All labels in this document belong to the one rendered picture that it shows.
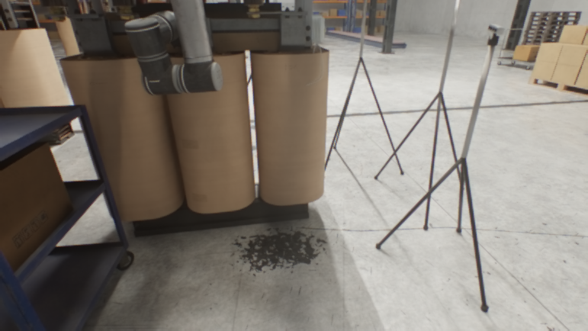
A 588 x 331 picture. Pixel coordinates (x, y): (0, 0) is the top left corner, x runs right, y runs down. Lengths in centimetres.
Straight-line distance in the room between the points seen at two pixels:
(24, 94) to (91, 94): 218
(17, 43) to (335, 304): 342
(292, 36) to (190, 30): 57
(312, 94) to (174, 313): 123
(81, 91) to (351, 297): 159
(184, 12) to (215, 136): 68
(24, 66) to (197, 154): 245
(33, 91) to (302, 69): 289
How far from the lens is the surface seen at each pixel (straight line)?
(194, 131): 157
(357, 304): 160
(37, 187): 140
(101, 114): 166
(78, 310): 167
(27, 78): 378
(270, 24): 154
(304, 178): 171
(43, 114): 165
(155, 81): 118
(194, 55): 111
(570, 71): 690
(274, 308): 156
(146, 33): 114
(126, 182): 178
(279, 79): 149
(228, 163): 163
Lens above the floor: 125
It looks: 24 degrees down
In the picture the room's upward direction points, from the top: 1 degrees counter-clockwise
